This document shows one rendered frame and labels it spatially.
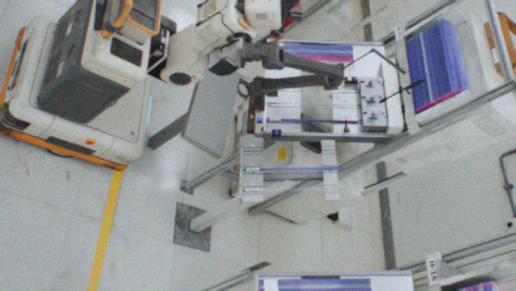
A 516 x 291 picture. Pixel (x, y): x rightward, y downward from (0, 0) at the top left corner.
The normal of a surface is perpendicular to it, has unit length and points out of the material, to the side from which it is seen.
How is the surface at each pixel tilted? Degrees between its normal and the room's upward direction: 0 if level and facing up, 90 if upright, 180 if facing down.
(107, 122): 0
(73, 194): 0
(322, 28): 90
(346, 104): 42
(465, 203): 89
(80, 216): 0
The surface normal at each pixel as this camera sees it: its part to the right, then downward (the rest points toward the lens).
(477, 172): -0.68, -0.40
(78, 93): 0.07, 0.84
